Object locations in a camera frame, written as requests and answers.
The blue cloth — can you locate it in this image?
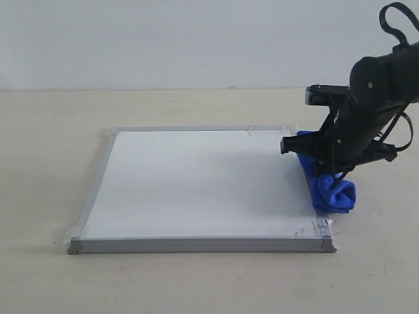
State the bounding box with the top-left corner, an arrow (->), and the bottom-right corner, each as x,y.
295,130 -> 357,214

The white aluminium-framed whiteboard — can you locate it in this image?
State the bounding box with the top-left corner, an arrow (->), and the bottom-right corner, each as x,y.
67,125 -> 336,254

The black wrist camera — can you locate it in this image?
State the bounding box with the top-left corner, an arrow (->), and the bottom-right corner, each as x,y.
304,84 -> 350,107

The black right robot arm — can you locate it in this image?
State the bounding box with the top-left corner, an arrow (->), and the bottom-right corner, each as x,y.
280,44 -> 418,174

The black cable loop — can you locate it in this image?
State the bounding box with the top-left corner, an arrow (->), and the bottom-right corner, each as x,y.
373,1 -> 419,153

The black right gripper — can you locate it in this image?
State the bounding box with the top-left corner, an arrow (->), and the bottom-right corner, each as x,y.
280,100 -> 398,175

